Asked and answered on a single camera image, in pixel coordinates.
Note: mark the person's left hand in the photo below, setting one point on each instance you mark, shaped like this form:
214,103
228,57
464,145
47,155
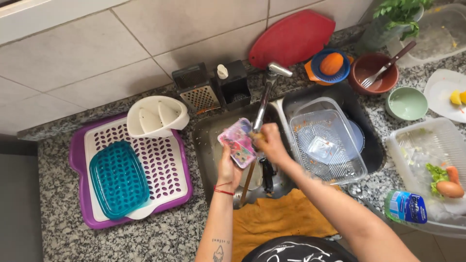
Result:
228,168

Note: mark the person's right hand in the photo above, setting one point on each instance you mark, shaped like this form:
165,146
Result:
271,142

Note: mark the person's right fingers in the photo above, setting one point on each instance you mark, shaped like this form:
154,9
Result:
263,135

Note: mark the yellow dish sponge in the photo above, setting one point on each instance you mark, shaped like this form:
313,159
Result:
256,136

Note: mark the pink printed plastic cup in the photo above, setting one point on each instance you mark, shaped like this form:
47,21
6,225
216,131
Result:
238,142

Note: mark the chrome sink faucet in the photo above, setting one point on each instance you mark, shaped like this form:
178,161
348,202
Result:
265,94

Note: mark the black utensil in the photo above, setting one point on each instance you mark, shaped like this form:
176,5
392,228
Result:
268,176

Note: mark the stainless steel sink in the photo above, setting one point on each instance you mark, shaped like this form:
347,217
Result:
211,145

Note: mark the black sink caddy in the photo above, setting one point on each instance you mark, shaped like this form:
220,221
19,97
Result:
233,85

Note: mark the clear ribbed plastic container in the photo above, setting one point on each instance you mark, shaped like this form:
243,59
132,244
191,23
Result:
324,145

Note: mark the white soap pump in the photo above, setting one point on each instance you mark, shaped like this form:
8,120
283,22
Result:
222,71

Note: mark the orange juicer base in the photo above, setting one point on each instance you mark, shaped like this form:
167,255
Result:
311,74

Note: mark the metal box grater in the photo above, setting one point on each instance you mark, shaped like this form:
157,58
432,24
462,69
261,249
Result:
195,89

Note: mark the mustard yellow dish cloth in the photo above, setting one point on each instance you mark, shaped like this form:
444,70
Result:
280,218

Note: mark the blue citrus juicer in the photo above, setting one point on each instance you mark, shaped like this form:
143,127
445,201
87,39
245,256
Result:
329,69

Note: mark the orange peel piece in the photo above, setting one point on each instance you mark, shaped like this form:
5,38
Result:
331,63

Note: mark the red cutting board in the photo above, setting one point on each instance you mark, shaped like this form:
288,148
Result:
291,39

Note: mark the white perforated drainer insert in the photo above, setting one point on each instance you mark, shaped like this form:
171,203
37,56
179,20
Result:
163,163

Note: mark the white cutlery holder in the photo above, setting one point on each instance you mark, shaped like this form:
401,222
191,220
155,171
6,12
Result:
157,116

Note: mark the metal spoon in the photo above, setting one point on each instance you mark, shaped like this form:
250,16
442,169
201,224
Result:
358,194

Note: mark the person's black printed shirt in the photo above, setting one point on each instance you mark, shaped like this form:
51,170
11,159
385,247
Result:
298,251

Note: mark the brown ceramic bowl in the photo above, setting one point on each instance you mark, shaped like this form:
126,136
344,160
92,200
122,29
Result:
371,76

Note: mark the green small bowl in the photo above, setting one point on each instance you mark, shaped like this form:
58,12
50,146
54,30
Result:
406,104

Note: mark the teal perforated plastic lid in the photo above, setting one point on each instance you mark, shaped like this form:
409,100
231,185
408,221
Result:
118,179

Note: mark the glass herb vase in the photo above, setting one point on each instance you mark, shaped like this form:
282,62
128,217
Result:
376,34

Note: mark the clear plastic scrap container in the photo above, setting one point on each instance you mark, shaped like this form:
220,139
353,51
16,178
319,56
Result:
418,153

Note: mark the green dish soap bottle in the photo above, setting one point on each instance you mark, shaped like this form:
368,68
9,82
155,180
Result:
406,207

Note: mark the green lettuce scrap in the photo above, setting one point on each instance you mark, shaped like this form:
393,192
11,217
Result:
437,177

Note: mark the green herb bunch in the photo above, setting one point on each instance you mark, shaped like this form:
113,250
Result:
400,14

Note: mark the white plate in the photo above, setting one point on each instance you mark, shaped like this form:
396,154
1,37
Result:
442,92

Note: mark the purple dish drainer tray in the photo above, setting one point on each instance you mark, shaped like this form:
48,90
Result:
78,171

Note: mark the carrot piece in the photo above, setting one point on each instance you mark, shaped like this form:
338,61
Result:
451,185

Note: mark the yellow fruit piece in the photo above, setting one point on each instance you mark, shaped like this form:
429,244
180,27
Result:
457,97

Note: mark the clear plastic tray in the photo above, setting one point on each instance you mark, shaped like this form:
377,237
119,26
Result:
437,34

